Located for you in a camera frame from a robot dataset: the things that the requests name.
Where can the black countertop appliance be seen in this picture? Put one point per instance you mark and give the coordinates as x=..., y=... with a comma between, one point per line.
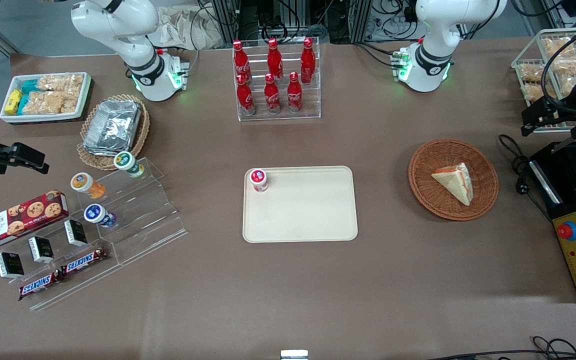
x=563, y=175

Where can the small black box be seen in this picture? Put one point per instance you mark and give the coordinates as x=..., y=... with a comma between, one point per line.
x=10, y=265
x=76, y=232
x=41, y=249

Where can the red Walkers cookie box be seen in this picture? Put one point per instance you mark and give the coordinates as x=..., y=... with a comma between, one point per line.
x=18, y=220

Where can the blue lid yogurt cup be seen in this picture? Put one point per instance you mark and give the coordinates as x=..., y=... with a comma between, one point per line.
x=95, y=214

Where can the white rectangular snack bin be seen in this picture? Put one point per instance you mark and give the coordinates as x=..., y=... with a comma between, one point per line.
x=85, y=95

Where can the clear fried snack bag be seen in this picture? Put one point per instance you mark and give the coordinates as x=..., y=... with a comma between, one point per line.
x=570, y=86
x=570, y=65
x=558, y=46
x=529, y=72
x=533, y=92

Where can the green lid yogurt cup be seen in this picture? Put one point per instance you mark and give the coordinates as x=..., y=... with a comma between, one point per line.
x=125, y=162

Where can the teal snack packet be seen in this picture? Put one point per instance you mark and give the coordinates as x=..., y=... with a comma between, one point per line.
x=23, y=104
x=30, y=86

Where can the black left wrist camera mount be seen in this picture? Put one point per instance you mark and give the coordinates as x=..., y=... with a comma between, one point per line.
x=563, y=110

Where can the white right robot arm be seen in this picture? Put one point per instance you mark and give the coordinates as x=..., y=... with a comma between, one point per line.
x=118, y=25

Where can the stack of foil containers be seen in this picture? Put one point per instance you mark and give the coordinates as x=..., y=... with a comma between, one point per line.
x=113, y=125

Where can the beige plastic tray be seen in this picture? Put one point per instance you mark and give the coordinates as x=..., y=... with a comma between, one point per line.
x=303, y=210

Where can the light woven oval basket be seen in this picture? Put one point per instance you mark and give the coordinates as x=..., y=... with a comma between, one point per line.
x=143, y=130

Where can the red cola bottle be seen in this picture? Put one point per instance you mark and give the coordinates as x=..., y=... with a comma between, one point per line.
x=272, y=96
x=308, y=61
x=245, y=96
x=274, y=59
x=240, y=60
x=294, y=95

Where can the clear rice cracker bag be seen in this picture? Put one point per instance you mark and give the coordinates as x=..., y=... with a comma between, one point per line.
x=50, y=102
x=60, y=82

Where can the beige cloth bag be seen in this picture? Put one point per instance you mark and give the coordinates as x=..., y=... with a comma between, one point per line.
x=178, y=27

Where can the red lid yogurt cup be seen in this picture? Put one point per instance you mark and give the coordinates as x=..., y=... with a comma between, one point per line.
x=258, y=179

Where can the brown round wicker basket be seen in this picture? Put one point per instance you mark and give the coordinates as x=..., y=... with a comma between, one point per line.
x=425, y=192

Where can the yellow snack packet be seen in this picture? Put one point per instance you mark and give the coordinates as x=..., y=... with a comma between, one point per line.
x=13, y=101

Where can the Snickers chocolate bar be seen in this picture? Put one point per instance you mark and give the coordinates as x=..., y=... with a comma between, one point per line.
x=84, y=261
x=40, y=285

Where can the orange yogurt cup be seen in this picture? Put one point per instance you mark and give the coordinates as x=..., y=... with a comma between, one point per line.
x=84, y=183

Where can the clear acrylic stepped stand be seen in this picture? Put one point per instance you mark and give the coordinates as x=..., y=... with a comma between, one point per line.
x=143, y=225

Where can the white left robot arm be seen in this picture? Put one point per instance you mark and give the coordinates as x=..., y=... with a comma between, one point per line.
x=438, y=30

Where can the triangular sandwich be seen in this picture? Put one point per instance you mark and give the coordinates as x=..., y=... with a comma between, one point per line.
x=455, y=182

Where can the clear acrylic bottle rack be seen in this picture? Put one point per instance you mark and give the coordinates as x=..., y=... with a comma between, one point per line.
x=313, y=100

